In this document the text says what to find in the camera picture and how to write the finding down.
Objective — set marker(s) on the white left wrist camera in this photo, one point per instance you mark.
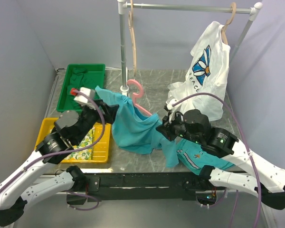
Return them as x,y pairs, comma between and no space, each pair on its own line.
84,96

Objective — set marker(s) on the dark green cloth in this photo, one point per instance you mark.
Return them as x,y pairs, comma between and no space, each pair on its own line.
80,77

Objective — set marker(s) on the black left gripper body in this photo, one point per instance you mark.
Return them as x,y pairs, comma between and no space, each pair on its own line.
88,117

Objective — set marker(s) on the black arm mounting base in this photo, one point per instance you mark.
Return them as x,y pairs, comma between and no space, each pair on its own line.
139,186

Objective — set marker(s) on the lemon print cloth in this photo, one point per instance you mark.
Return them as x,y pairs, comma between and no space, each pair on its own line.
82,155

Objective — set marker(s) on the wooden hanger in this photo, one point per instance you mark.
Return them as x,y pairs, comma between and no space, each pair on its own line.
133,41
233,7

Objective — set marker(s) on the pink plastic hanger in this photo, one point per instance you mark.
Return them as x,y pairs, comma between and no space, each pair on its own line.
137,95

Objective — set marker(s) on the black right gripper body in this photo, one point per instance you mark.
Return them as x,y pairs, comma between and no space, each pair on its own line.
177,128

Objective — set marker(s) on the green plastic tray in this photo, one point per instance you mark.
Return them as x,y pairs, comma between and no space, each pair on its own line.
66,101

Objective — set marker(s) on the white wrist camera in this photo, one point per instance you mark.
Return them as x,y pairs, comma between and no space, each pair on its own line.
171,109
84,96

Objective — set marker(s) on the right wooden hanger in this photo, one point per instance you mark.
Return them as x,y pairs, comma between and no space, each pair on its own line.
233,7

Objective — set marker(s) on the yellow plastic tray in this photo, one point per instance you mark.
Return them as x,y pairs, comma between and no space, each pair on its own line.
100,152

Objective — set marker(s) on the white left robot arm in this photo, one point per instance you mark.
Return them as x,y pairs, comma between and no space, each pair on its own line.
17,192

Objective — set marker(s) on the white daisy print t shirt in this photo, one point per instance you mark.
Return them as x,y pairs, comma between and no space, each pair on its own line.
208,73

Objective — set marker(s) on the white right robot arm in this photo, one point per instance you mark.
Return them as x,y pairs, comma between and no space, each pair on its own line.
262,179

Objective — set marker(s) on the metal clothes rack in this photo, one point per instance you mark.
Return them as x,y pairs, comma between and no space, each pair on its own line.
253,12

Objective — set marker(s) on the left wooden hanger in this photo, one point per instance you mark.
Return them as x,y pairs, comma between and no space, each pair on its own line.
133,41

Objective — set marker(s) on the teal folded shorts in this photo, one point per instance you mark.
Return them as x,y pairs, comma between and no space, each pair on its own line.
194,158

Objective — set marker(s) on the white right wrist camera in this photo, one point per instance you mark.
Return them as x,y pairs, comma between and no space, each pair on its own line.
171,109

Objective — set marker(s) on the light blue t shirt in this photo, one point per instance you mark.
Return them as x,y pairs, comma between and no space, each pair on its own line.
134,132

